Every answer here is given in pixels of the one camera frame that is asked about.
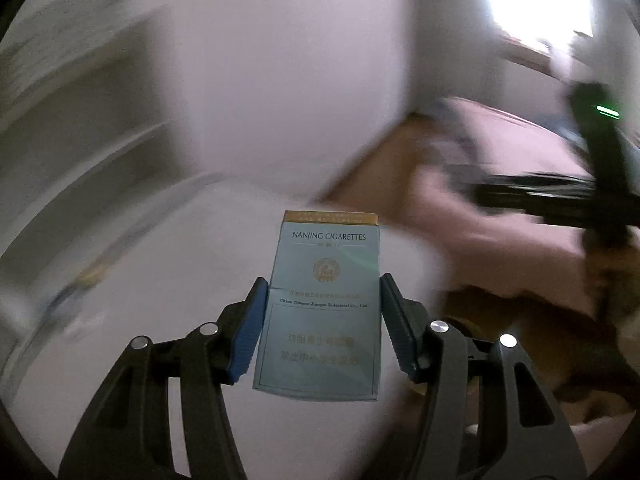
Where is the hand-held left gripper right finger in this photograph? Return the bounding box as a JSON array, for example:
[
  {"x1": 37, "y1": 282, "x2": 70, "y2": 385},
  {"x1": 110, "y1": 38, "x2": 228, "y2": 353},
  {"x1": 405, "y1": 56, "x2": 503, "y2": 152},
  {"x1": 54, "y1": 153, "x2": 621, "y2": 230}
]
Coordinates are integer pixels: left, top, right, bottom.
[{"x1": 380, "y1": 273, "x2": 588, "y2": 480}]

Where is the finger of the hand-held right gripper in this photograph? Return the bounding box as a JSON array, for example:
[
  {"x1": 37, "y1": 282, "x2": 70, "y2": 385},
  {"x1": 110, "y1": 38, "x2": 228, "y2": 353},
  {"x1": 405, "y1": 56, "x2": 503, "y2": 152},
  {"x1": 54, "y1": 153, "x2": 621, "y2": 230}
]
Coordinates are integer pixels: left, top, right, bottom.
[
  {"x1": 479, "y1": 196, "x2": 602, "y2": 227},
  {"x1": 472, "y1": 174, "x2": 599, "y2": 199}
]

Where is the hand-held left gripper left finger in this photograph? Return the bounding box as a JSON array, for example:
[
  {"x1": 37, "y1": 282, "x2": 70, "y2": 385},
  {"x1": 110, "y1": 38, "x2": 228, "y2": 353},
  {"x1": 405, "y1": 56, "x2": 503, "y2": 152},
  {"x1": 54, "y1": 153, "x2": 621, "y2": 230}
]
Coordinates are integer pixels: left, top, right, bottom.
[{"x1": 59, "y1": 276, "x2": 268, "y2": 480}]

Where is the pale blue cigarette pack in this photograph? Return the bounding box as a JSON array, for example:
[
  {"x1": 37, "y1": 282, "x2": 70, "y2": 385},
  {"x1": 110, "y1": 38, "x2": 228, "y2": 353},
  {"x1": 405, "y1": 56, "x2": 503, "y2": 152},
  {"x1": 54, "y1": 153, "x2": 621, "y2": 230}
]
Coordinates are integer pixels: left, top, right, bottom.
[{"x1": 251, "y1": 210, "x2": 383, "y2": 403}]

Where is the white shelf unit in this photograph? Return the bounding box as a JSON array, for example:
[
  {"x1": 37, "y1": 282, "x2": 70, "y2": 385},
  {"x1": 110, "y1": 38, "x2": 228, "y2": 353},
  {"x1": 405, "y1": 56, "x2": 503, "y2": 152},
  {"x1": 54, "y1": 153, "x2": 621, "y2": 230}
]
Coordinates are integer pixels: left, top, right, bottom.
[{"x1": 0, "y1": 0, "x2": 181, "y2": 266}]

